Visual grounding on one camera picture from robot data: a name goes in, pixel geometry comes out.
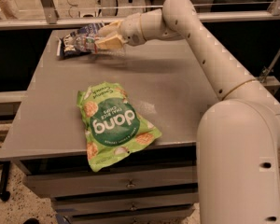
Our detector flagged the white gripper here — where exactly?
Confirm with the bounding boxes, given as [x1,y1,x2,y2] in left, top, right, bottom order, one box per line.
[95,13,146,49]

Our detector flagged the clear plastic water bottle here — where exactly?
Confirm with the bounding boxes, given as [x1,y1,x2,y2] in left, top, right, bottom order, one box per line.
[59,23,124,57]

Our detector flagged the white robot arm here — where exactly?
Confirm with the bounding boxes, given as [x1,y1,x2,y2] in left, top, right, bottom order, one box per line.
[96,0,280,224]

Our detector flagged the blue chip bag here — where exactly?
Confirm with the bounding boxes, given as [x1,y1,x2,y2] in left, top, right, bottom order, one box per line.
[57,22,104,59]

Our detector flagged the green dang chip bag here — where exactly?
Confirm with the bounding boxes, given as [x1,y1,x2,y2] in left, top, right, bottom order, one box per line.
[77,82,161,172]

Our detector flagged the grey drawer cabinet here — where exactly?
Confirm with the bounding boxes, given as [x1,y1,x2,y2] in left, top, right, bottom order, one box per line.
[0,38,216,224]

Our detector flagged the top grey drawer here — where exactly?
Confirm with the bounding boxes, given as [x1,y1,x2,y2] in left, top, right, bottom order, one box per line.
[23,166,197,198]

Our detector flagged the grey drawer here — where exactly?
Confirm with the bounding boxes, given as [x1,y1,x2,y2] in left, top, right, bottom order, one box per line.
[23,166,197,198]
[52,189,198,216]
[69,205,193,224]

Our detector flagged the metal railing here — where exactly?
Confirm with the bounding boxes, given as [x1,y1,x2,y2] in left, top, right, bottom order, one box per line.
[0,0,280,30]

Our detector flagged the middle grey drawer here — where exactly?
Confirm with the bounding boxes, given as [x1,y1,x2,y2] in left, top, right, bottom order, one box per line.
[52,189,198,216]

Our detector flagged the bottom grey drawer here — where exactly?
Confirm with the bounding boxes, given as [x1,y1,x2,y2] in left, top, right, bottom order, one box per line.
[69,205,193,224]

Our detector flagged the black stand leg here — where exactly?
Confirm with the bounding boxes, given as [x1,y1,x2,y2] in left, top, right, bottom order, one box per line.
[0,161,10,202]

